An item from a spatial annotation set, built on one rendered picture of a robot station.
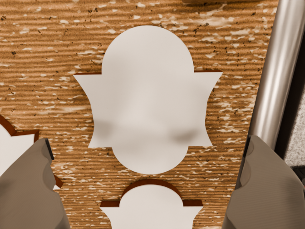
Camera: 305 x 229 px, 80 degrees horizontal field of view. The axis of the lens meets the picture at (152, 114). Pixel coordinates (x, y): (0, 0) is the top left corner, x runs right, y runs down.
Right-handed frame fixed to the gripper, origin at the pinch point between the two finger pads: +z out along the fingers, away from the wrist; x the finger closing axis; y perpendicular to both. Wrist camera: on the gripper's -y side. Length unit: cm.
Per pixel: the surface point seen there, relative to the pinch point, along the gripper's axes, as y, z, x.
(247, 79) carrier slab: -2.4, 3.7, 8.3
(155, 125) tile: 1.3, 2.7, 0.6
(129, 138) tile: 2.7, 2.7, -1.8
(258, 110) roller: 1.5, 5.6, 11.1
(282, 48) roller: -4.6, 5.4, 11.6
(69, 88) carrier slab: -1.8, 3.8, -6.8
